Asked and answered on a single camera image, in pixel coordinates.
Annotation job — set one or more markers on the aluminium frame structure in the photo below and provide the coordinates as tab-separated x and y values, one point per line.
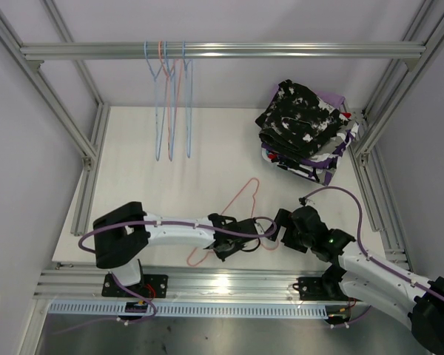
408	60

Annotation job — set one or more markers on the light blue wire hanger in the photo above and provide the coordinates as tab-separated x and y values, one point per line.
159	116

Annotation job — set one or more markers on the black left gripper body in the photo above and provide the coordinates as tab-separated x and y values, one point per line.
234	247

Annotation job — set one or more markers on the blue hanger with patterned trousers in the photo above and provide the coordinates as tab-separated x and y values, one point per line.
188	97

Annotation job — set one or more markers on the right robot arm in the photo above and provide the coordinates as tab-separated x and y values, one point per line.
355	273

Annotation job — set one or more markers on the red trousers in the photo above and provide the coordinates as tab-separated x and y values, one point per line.
331	150

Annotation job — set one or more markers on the white slotted cable duct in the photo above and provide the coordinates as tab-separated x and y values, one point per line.
189	309

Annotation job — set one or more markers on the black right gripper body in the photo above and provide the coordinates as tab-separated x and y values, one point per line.
291	237

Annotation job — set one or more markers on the lilac purple trousers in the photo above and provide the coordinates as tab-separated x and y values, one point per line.
333	98

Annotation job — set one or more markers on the grey purple patterned trousers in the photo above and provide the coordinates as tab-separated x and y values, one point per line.
320	176

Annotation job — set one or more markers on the blue hanger with lilac trousers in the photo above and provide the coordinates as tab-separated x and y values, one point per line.
171	77

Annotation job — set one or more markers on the black white patterned trousers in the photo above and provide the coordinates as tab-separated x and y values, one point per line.
297	122

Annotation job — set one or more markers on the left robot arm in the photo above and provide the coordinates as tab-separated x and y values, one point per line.
127	230

